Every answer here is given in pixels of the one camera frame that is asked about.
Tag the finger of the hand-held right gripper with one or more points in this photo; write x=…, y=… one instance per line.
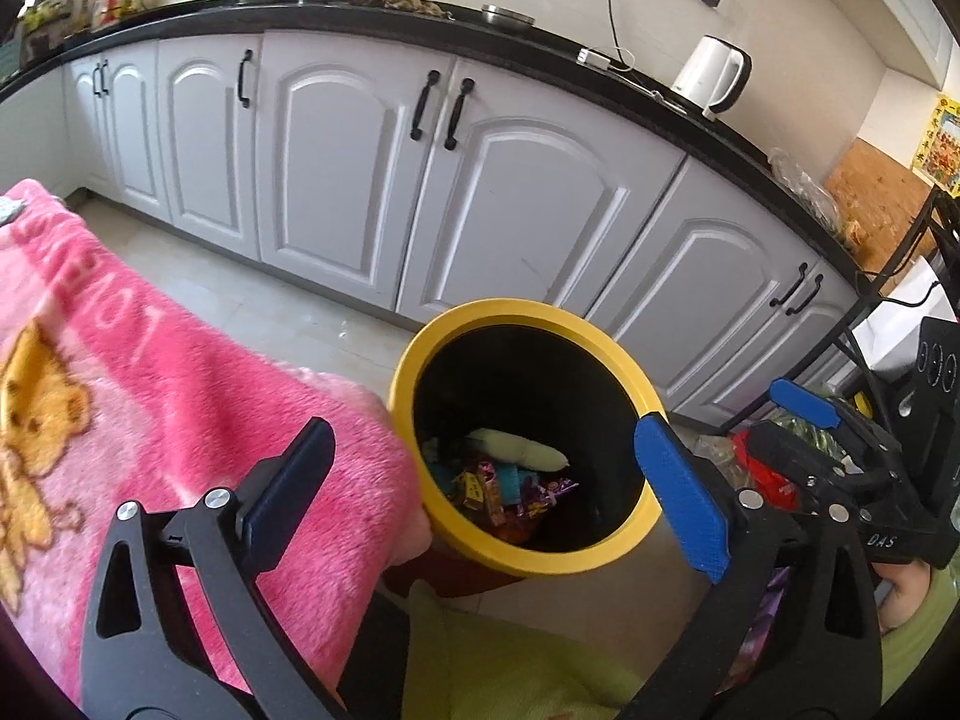
x=795, y=457
x=806, y=401

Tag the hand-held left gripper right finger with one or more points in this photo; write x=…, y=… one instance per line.
x=686, y=502

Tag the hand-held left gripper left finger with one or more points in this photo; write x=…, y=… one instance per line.
x=281, y=495

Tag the pale green foam piece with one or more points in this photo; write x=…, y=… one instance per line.
x=547, y=456
x=495, y=442

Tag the blue wrapper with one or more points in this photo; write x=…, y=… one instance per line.
x=514, y=483

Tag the yellow candy wrapper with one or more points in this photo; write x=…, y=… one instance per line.
x=471, y=491

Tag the yellow round bin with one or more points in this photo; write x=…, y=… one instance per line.
x=480, y=540

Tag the person's right forearm green sleeve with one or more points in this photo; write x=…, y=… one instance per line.
x=919, y=652

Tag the person's right hand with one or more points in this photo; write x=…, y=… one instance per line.
x=904, y=592

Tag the red plastic bag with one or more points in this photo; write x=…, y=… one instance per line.
x=772, y=476

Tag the black metal rack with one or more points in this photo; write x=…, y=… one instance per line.
x=862, y=315

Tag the white box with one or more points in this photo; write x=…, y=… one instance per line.
x=900, y=315

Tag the pink printed blanket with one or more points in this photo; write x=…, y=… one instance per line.
x=150, y=360

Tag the red plastic stool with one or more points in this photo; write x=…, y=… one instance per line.
x=457, y=576

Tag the clear plastic bag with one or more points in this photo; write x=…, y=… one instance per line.
x=806, y=191

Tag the wooden chipboard panel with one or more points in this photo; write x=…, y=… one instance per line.
x=877, y=202

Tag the person's green clothing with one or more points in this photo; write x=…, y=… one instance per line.
x=525, y=660

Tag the white kitchen base cabinets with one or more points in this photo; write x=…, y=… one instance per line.
x=337, y=165

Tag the white electric kettle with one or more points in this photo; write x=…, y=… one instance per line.
x=709, y=75

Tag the white power adapter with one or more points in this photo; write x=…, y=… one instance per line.
x=596, y=58

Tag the steel bowl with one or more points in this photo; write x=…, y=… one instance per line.
x=508, y=17

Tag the black kitchen countertop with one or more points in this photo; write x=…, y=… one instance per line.
x=450, y=30

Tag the row of condiment bottles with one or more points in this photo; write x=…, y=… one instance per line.
x=118, y=4

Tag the yellow wall poster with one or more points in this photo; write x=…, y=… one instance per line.
x=941, y=146

